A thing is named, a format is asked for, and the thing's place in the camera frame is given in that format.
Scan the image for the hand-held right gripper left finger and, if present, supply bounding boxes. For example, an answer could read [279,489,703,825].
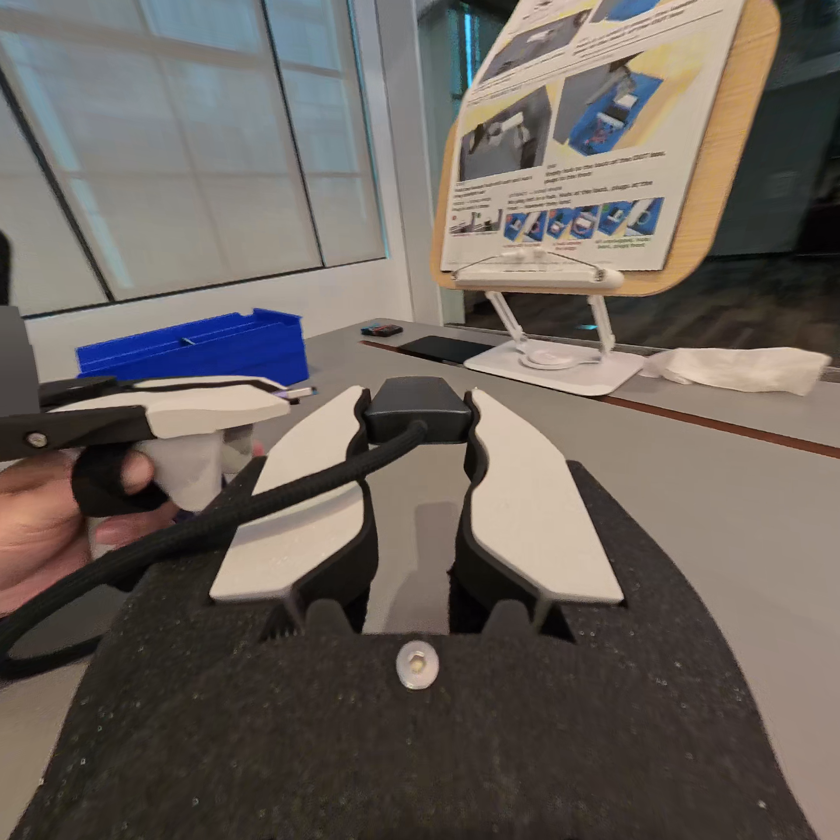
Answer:
[209,386,378,605]

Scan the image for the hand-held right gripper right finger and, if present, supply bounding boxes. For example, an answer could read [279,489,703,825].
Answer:
[456,387,624,611]

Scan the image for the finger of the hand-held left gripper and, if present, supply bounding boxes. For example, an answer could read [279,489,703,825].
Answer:
[131,377,280,393]
[146,384,291,439]

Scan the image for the blue plastic bin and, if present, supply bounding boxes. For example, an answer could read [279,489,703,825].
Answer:
[75,308,309,388]

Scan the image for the person's left hand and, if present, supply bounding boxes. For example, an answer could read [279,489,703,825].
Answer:
[0,453,177,616]

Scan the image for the wooden document stand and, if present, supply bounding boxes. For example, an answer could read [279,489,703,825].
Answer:
[430,0,782,398]

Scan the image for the black flat panel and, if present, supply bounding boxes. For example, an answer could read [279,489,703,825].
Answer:
[397,335,494,366]

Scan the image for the frosted glass window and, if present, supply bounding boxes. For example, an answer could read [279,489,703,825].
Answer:
[0,0,389,319]

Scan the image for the crumpled white paper towel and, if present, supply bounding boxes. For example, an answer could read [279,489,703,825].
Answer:
[640,346,833,396]

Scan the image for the printed instruction sheet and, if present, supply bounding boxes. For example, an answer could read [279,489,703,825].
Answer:
[441,0,749,271]

